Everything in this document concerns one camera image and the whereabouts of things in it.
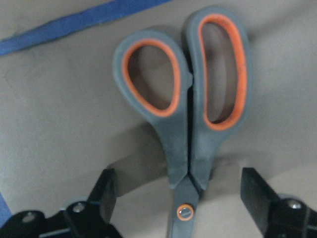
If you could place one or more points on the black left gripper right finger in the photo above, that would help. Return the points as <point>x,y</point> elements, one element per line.
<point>257,196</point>

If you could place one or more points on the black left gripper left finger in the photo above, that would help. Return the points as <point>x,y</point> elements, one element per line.
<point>104,194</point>

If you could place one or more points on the grey orange handled scissors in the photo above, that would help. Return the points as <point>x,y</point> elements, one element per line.
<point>189,139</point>

